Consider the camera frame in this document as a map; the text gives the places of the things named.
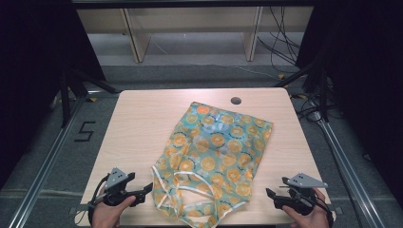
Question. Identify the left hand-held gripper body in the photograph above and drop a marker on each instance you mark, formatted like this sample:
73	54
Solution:
116	182

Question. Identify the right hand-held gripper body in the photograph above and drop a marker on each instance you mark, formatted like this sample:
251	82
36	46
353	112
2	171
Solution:
301	190

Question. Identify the orange-print teal tote bag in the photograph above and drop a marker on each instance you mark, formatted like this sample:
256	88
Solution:
215	152

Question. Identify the person's right hand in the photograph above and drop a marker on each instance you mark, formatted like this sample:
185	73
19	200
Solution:
310	218

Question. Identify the person's left hand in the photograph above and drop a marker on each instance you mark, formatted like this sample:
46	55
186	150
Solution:
107	215

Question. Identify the black metal stand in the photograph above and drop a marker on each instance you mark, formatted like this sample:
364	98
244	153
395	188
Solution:
68	95
321	91

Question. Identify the black curtain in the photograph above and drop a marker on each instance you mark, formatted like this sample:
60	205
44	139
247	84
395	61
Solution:
31	79
367	79

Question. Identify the light wooden shelf unit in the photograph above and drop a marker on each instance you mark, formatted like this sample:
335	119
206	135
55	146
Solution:
190	22

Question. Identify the aluminium frame rail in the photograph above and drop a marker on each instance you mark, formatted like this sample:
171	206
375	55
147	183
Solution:
348	167
47	161

